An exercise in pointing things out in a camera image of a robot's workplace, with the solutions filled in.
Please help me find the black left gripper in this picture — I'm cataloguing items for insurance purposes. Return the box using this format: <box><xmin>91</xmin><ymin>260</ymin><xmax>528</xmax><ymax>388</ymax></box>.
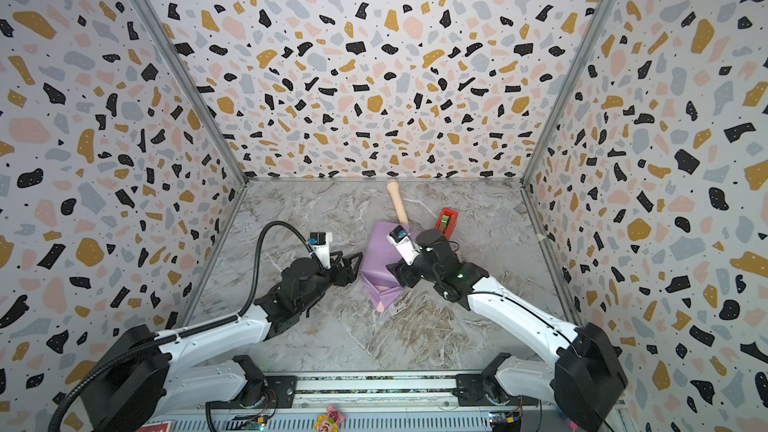
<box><xmin>296</xmin><ymin>248</ymin><xmax>361</xmax><ymax>312</ymax></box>

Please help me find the pink wrapping paper sheet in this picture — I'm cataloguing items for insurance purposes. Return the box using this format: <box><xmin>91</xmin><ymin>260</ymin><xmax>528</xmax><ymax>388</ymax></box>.
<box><xmin>360</xmin><ymin>221</ymin><xmax>411</xmax><ymax>313</ymax></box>

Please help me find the red tape dispenser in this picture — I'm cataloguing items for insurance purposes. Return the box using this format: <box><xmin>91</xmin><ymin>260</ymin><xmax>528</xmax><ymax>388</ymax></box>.
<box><xmin>435</xmin><ymin>207</ymin><xmax>459</xmax><ymax>240</ymax></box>

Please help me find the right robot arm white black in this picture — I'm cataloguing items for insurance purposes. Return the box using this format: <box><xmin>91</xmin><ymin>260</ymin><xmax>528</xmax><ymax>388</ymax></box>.
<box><xmin>387</xmin><ymin>226</ymin><xmax>628</xmax><ymax>431</ymax></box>

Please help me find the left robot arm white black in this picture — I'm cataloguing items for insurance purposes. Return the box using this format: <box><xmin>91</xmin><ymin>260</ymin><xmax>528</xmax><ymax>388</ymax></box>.
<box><xmin>80</xmin><ymin>251</ymin><xmax>363</xmax><ymax>431</ymax></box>

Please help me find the beige toy microphone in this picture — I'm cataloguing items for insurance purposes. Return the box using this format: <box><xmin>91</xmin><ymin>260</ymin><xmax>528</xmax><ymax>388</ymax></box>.
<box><xmin>386</xmin><ymin>179</ymin><xmax>409</xmax><ymax>226</ymax></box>

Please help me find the pink yellow flower toy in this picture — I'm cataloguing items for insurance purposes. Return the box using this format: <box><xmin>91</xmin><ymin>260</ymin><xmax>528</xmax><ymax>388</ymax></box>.
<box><xmin>314</xmin><ymin>405</ymin><xmax>346</xmax><ymax>432</ymax></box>

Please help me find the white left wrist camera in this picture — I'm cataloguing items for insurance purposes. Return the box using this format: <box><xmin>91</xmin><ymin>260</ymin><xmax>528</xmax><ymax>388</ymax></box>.
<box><xmin>308</xmin><ymin>232</ymin><xmax>333</xmax><ymax>269</ymax></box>

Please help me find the black corrugated cable hose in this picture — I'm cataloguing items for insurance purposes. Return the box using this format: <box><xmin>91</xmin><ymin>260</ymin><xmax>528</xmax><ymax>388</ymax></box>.
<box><xmin>47</xmin><ymin>220</ymin><xmax>316</xmax><ymax>432</ymax></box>

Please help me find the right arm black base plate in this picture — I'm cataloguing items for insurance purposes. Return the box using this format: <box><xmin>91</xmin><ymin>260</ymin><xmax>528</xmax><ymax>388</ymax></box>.
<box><xmin>451</xmin><ymin>373</ymin><xmax>540</xmax><ymax>408</ymax></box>

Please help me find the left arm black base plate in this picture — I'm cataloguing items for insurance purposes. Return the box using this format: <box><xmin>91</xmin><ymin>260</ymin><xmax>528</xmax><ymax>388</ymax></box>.
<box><xmin>210</xmin><ymin>375</ymin><xmax>298</xmax><ymax>412</ymax></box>

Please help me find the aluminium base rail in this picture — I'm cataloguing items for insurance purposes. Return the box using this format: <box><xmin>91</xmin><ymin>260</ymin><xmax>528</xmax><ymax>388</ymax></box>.
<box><xmin>116</xmin><ymin>368</ymin><xmax>631</xmax><ymax>432</ymax></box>

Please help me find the aluminium corner post right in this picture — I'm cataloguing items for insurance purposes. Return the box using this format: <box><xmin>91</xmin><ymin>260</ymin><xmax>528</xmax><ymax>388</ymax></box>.
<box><xmin>520</xmin><ymin>0</ymin><xmax>615</xmax><ymax>190</ymax></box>

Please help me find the aluminium corner post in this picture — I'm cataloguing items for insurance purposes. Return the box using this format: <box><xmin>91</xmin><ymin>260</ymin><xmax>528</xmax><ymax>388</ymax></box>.
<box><xmin>129</xmin><ymin>0</ymin><xmax>248</xmax><ymax>187</ymax></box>
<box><xmin>520</xmin><ymin>0</ymin><xmax>615</xmax><ymax>190</ymax></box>

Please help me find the aluminium corner post left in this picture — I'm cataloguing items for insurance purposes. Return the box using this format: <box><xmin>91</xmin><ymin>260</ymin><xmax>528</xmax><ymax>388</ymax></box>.
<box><xmin>129</xmin><ymin>0</ymin><xmax>248</xmax><ymax>187</ymax></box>

